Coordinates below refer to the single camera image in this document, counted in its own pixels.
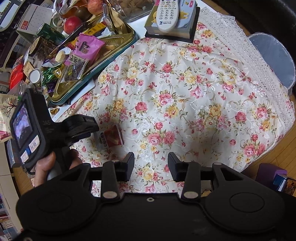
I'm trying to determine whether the red white hawthorn snack packet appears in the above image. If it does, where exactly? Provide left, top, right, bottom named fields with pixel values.
left=94, top=125, right=124, bottom=150

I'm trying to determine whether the person's left hand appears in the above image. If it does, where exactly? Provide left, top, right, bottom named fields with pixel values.
left=33, top=149, right=83, bottom=188

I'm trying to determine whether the white board under tray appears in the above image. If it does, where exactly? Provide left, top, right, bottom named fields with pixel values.
left=48, top=79, right=95, bottom=122

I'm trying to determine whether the brown paper snack bag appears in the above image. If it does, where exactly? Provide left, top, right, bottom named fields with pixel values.
left=0, top=93, right=18, bottom=143

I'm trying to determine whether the white jar lid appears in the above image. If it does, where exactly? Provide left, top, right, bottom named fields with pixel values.
left=28, top=68, right=43, bottom=84

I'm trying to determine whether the clear packet of nuts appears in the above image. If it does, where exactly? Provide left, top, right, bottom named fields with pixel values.
left=61, top=55, right=89, bottom=82

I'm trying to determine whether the floral tablecloth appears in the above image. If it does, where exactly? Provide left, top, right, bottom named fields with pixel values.
left=62, top=9, right=295, bottom=193

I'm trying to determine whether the gold tin tray with sweets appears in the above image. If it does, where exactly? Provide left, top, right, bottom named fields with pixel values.
left=48, top=24, right=138, bottom=107

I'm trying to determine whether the pink snack packet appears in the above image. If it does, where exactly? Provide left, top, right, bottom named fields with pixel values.
left=65, top=33, right=105, bottom=66

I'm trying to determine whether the red apple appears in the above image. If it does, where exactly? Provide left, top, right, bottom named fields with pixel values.
left=87, top=0, right=104, bottom=15
left=64, top=16, right=83, bottom=35

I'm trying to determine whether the desk calendar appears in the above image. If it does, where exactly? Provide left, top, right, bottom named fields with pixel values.
left=16, top=4, right=53, bottom=44

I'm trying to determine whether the clear glass cookie jar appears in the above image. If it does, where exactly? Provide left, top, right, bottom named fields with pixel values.
left=106, top=0, right=156, bottom=22

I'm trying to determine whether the notepad box with cartoon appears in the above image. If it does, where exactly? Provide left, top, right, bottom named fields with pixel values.
left=144, top=0, right=200, bottom=43

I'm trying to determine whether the white remote control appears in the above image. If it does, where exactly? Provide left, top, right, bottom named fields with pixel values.
left=156, top=0, right=179, bottom=33

